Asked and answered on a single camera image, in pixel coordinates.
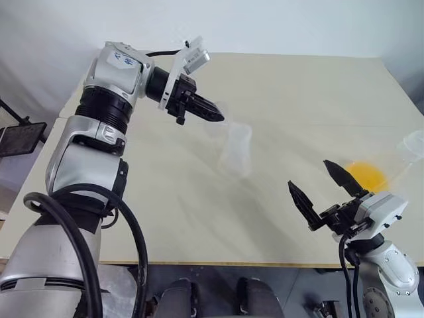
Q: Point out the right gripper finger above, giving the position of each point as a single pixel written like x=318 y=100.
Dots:
x=303 y=205
x=344 y=179

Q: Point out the grey robot body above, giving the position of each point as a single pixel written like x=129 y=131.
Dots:
x=117 y=291

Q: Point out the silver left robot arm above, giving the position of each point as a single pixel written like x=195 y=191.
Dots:
x=112 y=96

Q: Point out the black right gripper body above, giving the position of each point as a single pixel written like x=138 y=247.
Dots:
x=341 y=217

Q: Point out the small dark metal part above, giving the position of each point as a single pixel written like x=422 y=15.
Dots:
x=323 y=308

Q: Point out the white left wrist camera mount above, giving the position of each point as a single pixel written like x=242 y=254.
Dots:
x=192 y=54

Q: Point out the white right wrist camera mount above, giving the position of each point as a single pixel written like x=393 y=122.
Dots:
x=381 y=212

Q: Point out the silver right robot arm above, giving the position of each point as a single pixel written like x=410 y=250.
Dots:
x=394 y=265

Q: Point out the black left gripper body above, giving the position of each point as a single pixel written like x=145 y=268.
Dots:
x=179 y=94

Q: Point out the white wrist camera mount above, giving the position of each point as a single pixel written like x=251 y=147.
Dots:
x=192 y=54
x=381 y=212

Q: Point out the clear cup with orange liquid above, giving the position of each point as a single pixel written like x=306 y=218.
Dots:
x=367 y=175

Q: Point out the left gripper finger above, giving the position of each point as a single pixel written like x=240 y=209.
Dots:
x=207 y=113
x=207 y=101

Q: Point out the dark rounded shape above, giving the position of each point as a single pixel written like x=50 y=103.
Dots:
x=179 y=298
x=258 y=298

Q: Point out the black tablet screen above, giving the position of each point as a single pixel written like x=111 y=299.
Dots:
x=20 y=137

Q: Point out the white side table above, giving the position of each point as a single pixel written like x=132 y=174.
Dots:
x=36 y=185

